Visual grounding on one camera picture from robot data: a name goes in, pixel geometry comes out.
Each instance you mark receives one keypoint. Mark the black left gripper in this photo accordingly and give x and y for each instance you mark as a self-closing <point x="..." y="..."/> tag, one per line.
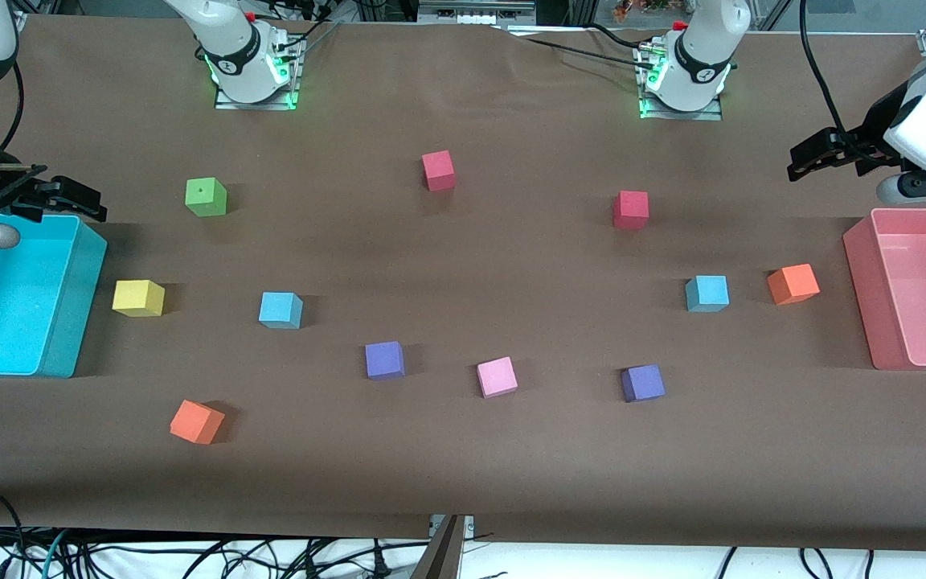
<point x="855" y="148"/>

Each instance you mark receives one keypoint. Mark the light blue foam block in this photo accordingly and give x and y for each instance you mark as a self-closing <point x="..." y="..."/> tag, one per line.
<point x="706" y="294"/>
<point x="280" y="310"/>

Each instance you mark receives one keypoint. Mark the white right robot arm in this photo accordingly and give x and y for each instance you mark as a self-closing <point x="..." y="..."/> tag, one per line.
<point x="242" y="56"/>

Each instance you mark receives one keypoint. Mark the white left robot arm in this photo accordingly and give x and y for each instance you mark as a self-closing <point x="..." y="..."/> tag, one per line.
<point x="704" y="56"/>

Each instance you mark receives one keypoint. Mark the yellow foam block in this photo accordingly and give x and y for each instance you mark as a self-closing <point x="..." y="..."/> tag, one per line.
<point x="137" y="298"/>

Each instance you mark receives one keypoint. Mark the cyan plastic bin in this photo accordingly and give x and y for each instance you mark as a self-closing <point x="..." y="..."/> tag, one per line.
<point x="13" y="305"/>

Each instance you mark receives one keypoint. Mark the orange foam block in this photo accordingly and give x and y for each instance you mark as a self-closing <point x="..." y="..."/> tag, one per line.
<point x="196" y="422"/>
<point x="792" y="285"/>

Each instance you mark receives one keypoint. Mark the green foam block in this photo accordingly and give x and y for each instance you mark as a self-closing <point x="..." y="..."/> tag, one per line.
<point x="206" y="199"/>

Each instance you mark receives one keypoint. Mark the pink plastic bin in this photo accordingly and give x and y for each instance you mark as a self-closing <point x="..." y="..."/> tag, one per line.
<point x="921" y="289"/>

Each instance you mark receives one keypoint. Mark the red foam block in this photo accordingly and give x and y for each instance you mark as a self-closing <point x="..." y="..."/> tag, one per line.
<point x="438" y="170"/>
<point x="630" y="210"/>

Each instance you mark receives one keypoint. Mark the purple foam block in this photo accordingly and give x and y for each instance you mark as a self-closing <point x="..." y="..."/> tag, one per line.
<point x="384" y="360"/>
<point x="642" y="383"/>

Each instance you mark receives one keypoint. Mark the grey rack device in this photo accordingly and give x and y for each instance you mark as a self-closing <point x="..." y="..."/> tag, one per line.
<point x="475" y="10"/>

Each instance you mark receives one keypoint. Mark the pink foam block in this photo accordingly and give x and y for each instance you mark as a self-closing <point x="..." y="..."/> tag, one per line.
<point x="497" y="377"/>

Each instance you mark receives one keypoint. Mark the brown table cover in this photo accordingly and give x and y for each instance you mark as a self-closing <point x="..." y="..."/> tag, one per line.
<point x="511" y="466"/>

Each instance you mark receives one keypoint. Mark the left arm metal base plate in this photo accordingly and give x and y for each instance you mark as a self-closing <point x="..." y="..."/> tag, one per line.
<point x="684" y="115"/>

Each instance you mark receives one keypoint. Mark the metal table corner bracket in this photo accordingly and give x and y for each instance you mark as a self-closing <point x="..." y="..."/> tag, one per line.
<point x="21" y="22"/>

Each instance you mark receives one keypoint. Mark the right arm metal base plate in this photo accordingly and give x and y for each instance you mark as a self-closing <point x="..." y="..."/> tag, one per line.
<point x="254" y="105"/>

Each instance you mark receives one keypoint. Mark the metal clamp bracket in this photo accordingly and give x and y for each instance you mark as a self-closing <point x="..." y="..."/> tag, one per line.
<point x="443" y="555"/>

